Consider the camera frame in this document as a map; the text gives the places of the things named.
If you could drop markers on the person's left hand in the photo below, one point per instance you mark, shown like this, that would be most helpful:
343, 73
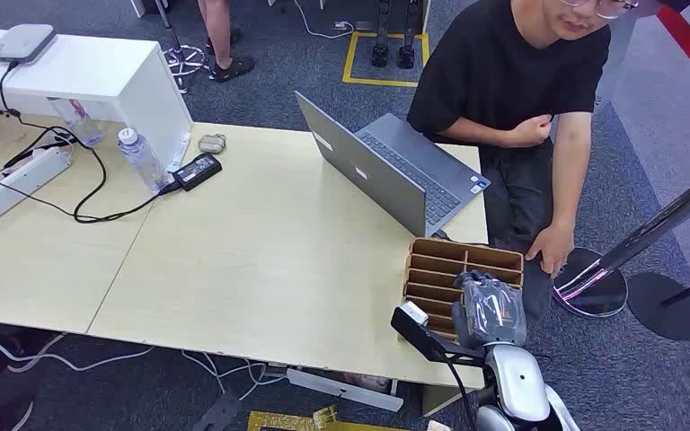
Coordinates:
553, 247

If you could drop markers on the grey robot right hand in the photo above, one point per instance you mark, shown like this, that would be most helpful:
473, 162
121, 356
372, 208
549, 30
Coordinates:
491, 312

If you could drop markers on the person's right hand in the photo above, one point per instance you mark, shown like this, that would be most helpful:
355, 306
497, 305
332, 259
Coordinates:
530, 131

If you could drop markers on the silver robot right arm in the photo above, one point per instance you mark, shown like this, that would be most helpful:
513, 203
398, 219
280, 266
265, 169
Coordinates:
514, 380

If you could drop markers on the person's left forearm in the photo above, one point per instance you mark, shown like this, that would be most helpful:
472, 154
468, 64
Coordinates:
571, 172

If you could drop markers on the person's right forearm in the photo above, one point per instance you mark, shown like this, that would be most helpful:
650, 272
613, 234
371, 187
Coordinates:
476, 134

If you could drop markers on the person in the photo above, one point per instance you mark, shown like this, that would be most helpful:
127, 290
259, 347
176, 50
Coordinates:
500, 71
220, 36

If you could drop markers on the wooden slotted card organizer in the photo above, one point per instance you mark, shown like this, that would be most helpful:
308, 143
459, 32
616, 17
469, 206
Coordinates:
440, 262

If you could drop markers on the person's glasses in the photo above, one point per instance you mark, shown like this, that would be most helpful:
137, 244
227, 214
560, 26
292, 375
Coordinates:
610, 9

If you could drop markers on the pale table leg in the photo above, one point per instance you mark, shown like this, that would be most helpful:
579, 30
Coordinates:
437, 400

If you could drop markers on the black stanchion base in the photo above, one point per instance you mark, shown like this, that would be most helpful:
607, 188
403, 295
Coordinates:
663, 309

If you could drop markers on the black stand leg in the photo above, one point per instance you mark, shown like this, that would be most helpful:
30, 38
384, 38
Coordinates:
407, 55
381, 53

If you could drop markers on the grey open laptop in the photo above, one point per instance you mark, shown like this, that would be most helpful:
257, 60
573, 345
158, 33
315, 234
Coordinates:
375, 172

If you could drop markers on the white metal bar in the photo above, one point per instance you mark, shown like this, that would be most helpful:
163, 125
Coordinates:
345, 389

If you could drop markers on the yellow board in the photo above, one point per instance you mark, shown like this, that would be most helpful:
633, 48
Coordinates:
285, 422

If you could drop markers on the black metal plate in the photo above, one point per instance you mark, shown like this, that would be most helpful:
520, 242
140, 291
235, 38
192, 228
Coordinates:
217, 413

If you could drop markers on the beige earbuds case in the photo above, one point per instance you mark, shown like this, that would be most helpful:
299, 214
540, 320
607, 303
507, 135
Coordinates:
211, 144

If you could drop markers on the black power adapter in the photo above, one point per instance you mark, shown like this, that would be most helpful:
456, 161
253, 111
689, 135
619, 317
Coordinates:
197, 171

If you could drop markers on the clear water bottle white cap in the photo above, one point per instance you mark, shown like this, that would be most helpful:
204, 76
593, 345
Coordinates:
142, 160

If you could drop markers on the white desk riser shelf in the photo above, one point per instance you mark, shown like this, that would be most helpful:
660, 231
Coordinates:
95, 71

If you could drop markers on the white power strip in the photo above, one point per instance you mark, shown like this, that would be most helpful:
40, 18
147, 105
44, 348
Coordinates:
17, 184

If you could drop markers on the grey flat box device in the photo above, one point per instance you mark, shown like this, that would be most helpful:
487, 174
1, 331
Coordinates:
22, 43

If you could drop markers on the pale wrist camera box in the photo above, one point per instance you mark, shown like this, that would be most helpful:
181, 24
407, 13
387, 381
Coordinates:
414, 313

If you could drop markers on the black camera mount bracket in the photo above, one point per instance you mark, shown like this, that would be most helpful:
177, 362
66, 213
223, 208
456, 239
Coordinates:
419, 340

